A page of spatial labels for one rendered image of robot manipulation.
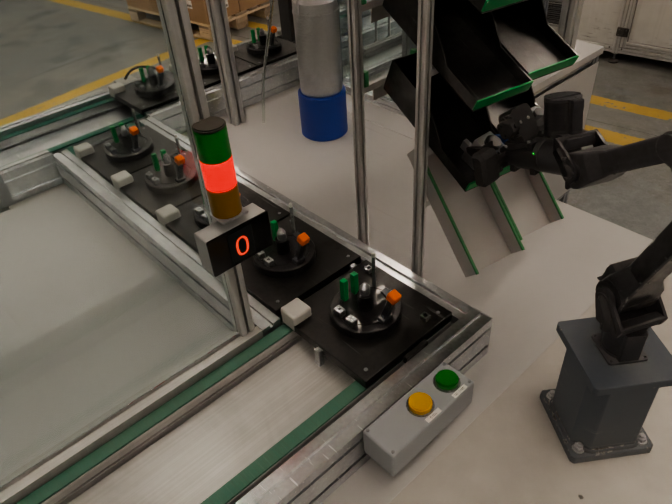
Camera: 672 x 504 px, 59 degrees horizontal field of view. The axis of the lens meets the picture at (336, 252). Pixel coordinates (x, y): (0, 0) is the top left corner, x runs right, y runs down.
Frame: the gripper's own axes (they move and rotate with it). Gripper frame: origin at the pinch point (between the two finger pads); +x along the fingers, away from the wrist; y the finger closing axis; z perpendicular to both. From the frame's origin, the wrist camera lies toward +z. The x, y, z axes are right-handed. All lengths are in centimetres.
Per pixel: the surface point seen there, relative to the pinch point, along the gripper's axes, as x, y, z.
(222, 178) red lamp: 10.2, 47.0, 13.7
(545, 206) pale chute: 4.9, -20.0, -23.6
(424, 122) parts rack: 7.7, 7.6, 7.0
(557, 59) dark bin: -1.3, -19.7, 9.4
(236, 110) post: 119, -8, -5
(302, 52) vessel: 88, -21, 11
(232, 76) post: 118, -10, 6
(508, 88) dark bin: -2.6, -3.7, 9.8
